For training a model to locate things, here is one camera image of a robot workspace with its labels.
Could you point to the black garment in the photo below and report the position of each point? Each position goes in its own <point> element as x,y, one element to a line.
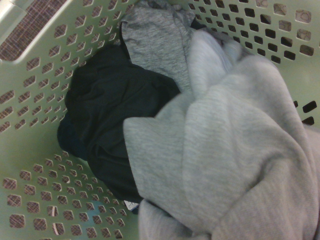
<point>107,107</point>

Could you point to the grey shirt with red trim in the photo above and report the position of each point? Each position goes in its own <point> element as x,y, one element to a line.
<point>237,150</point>

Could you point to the pale green plastic laundry basket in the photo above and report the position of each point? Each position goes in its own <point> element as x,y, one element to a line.
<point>37,140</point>

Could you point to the heather grey garment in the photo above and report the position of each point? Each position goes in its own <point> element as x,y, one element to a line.
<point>155,47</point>

